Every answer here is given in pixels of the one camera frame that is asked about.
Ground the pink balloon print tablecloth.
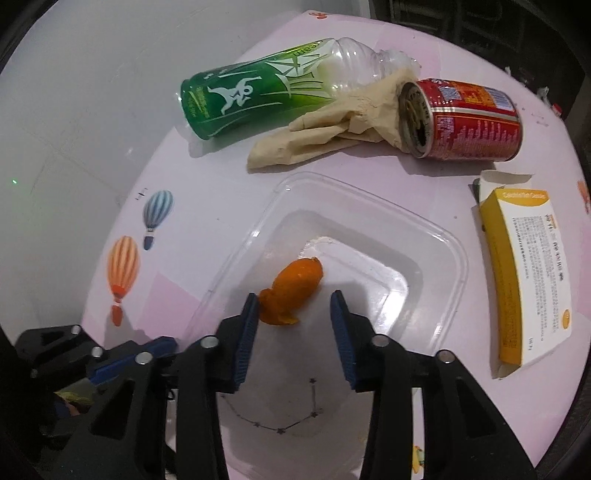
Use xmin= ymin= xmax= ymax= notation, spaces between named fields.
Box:
xmin=81 ymin=9 xmax=587 ymax=480

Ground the orange peel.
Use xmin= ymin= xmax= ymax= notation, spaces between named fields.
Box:
xmin=257 ymin=257 xmax=325 ymax=326

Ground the crumpled brown paper napkin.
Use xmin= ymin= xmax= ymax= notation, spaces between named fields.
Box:
xmin=247 ymin=67 xmax=419 ymax=174

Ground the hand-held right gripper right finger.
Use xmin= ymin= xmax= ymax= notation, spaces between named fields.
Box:
xmin=330 ymin=290 xmax=539 ymax=480

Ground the yellow and white carton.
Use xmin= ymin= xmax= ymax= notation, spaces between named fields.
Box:
xmin=472 ymin=170 xmax=575 ymax=380

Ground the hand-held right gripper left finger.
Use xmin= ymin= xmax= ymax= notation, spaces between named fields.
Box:
xmin=51 ymin=292 xmax=259 ymax=480

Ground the clear plastic food container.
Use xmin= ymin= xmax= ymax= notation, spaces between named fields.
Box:
xmin=185 ymin=172 xmax=469 ymax=439

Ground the red drink can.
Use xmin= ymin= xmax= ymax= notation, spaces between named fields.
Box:
xmin=398 ymin=78 xmax=523 ymax=162

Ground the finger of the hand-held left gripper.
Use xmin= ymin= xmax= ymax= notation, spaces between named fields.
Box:
xmin=85 ymin=336 xmax=178 ymax=388
xmin=16 ymin=324 xmax=100 ymax=379

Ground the green label plastic bottle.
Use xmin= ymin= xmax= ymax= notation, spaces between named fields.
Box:
xmin=178 ymin=37 xmax=423 ymax=141

